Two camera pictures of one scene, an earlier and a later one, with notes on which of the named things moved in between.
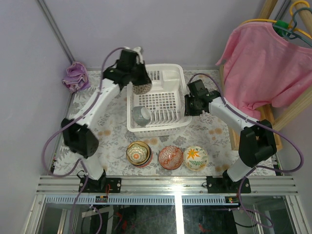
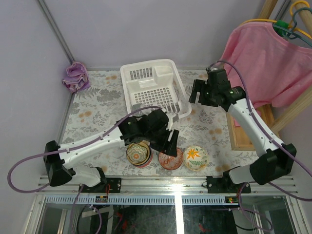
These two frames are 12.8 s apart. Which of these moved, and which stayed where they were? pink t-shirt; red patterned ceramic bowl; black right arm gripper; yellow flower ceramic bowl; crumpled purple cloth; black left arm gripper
Moved: black left arm gripper; black right arm gripper
Stayed: red patterned ceramic bowl; pink t-shirt; crumpled purple cloth; yellow flower ceramic bowl
